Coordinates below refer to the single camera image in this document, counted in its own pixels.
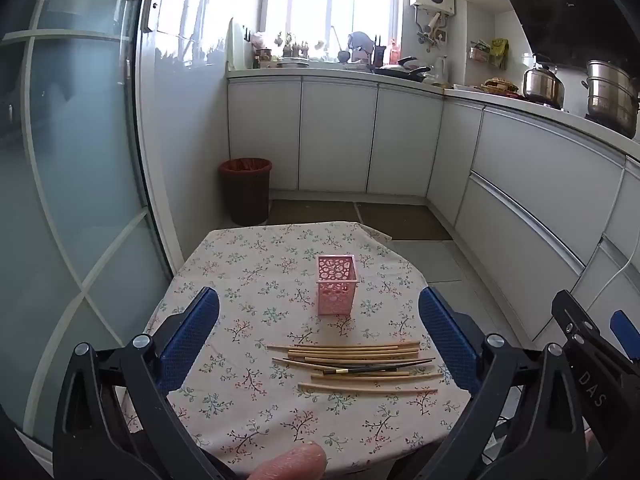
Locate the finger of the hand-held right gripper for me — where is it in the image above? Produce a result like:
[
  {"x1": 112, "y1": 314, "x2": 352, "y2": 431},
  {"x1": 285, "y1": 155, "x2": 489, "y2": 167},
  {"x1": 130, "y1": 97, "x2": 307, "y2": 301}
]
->
[
  {"x1": 610, "y1": 310, "x2": 640, "y2": 361},
  {"x1": 551, "y1": 290, "x2": 626, "y2": 376}
]

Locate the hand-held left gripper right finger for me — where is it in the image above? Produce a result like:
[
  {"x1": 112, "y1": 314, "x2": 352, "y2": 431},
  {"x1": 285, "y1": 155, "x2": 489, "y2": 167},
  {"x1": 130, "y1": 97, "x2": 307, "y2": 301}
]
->
[{"x1": 387, "y1": 286, "x2": 588, "y2": 480}]

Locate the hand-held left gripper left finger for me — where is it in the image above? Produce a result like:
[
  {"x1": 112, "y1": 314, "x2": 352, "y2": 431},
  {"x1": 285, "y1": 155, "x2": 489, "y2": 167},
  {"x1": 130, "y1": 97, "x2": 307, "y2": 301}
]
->
[{"x1": 52, "y1": 287, "x2": 236, "y2": 480}]

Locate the black chopstick with gold band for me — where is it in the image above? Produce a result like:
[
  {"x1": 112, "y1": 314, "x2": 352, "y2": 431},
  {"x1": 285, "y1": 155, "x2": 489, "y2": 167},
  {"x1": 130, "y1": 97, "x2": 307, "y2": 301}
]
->
[{"x1": 324, "y1": 358, "x2": 436, "y2": 376}]

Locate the group of wooden chopsticks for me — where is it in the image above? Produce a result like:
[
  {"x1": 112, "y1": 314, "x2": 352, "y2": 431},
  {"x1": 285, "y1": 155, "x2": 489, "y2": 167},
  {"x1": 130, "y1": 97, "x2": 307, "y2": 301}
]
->
[{"x1": 266, "y1": 341, "x2": 445, "y2": 395}]

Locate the pink perforated utensil holder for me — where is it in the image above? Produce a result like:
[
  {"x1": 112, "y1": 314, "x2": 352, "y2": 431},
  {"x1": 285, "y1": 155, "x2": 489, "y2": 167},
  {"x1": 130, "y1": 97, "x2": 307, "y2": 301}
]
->
[{"x1": 316, "y1": 255, "x2": 361, "y2": 317}]

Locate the floral tablecloth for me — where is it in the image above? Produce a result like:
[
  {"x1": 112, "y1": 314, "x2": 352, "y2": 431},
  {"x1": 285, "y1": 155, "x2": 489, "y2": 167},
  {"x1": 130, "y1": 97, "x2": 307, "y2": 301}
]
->
[{"x1": 122, "y1": 220, "x2": 481, "y2": 480}]

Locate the white cabinet with drawers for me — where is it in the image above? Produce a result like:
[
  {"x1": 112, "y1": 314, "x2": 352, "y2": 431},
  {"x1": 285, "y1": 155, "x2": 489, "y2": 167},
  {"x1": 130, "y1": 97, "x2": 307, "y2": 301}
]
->
[{"x1": 427, "y1": 95, "x2": 640, "y2": 361}]

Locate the brown trash bin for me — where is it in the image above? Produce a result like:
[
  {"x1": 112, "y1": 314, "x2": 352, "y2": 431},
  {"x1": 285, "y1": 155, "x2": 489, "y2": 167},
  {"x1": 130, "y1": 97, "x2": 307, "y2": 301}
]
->
[{"x1": 218, "y1": 158, "x2": 273, "y2": 227}]

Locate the brown floor mat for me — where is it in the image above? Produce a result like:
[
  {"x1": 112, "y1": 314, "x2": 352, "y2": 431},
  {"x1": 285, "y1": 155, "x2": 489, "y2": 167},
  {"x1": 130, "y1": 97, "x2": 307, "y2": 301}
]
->
[{"x1": 269, "y1": 200, "x2": 360, "y2": 224}]

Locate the red bin liner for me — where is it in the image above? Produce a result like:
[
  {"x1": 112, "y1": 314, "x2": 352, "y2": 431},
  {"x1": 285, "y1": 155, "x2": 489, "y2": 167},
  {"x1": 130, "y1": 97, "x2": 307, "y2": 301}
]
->
[{"x1": 221, "y1": 158, "x2": 272, "y2": 175}]

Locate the frosted glass door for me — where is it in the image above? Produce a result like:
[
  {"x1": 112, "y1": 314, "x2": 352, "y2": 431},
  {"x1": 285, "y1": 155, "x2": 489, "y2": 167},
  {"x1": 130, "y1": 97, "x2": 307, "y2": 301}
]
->
[{"x1": 0, "y1": 0, "x2": 173, "y2": 461}]

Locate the white cabinet with doors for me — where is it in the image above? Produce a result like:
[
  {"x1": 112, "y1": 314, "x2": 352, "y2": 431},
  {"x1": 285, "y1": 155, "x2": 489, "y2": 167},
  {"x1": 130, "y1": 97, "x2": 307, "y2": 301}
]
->
[{"x1": 227, "y1": 76, "x2": 444, "y2": 197}]

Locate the steel steamer pot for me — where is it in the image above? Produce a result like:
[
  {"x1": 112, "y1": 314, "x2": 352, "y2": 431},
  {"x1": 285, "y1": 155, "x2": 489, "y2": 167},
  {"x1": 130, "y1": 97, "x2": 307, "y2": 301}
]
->
[{"x1": 581, "y1": 60, "x2": 640, "y2": 136}]

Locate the steel kettle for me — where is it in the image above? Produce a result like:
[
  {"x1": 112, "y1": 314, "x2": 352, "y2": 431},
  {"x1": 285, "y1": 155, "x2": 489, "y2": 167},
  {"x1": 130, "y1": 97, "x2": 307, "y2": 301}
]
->
[{"x1": 523, "y1": 62, "x2": 566, "y2": 107}]

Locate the food basket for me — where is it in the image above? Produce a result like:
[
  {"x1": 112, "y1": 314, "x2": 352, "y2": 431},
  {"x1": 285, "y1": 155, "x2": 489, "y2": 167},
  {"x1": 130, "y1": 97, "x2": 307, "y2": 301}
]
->
[{"x1": 482, "y1": 77, "x2": 521, "y2": 95}]

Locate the black frying pan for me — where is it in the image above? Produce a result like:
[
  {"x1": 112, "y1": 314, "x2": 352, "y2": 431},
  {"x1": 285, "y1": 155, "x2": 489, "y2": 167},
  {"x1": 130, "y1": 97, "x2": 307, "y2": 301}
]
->
[{"x1": 374, "y1": 56, "x2": 432, "y2": 82}]

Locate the pale green cutting board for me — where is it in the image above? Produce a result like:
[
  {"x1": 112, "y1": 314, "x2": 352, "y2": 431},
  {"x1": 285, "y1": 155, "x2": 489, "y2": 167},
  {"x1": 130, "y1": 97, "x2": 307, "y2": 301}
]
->
[{"x1": 227, "y1": 17, "x2": 247, "y2": 72}]

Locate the cluster of small jars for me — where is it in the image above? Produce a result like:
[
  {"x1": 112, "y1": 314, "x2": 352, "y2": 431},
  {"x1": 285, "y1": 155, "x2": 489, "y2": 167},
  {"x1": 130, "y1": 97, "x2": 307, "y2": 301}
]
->
[{"x1": 252, "y1": 32, "x2": 311, "y2": 68}]

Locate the grey cloth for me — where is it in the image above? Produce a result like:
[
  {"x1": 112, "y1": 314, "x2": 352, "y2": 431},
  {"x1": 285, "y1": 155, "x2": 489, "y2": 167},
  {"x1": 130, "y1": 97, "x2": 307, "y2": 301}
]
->
[{"x1": 348, "y1": 31, "x2": 375, "y2": 61}]

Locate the black range hood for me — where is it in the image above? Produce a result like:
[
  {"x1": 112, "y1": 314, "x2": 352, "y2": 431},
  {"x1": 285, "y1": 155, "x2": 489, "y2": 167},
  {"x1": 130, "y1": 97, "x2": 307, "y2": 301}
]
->
[{"x1": 487, "y1": 0, "x2": 640, "y2": 71}]

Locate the kitchen window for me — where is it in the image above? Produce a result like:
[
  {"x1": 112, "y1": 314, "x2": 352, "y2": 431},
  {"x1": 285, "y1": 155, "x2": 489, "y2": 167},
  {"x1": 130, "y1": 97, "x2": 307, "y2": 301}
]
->
[{"x1": 260, "y1": 0, "x2": 403, "y2": 61}]

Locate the white cable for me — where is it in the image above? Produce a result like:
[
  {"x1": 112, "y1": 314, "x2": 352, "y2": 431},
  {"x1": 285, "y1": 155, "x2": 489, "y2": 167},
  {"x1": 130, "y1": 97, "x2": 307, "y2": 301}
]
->
[{"x1": 581, "y1": 165, "x2": 633, "y2": 312}]

